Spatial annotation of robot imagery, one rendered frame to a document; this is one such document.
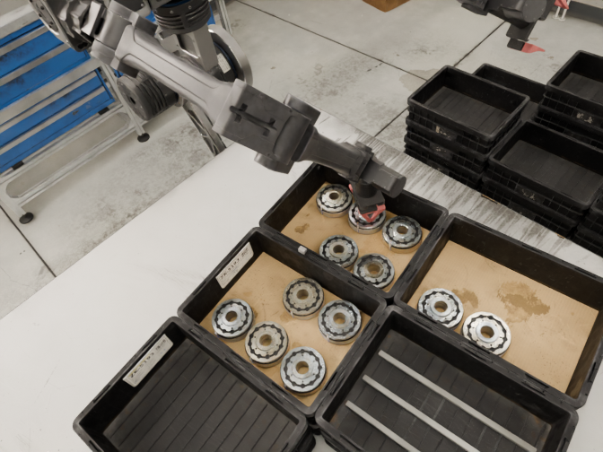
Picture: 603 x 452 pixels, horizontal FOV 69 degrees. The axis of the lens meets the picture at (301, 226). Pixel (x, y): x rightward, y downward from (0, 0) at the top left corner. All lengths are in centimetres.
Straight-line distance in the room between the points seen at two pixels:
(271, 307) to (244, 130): 62
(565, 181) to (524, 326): 104
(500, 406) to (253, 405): 53
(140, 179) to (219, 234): 141
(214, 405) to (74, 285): 69
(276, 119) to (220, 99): 8
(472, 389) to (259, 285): 56
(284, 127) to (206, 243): 87
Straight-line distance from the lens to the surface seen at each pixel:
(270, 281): 117
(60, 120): 279
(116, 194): 280
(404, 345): 108
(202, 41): 120
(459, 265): 119
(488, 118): 210
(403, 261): 118
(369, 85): 305
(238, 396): 108
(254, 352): 107
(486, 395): 108
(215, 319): 112
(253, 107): 60
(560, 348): 116
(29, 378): 149
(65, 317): 152
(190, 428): 109
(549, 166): 212
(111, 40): 88
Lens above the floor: 184
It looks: 54 degrees down
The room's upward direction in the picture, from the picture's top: 12 degrees counter-clockwise
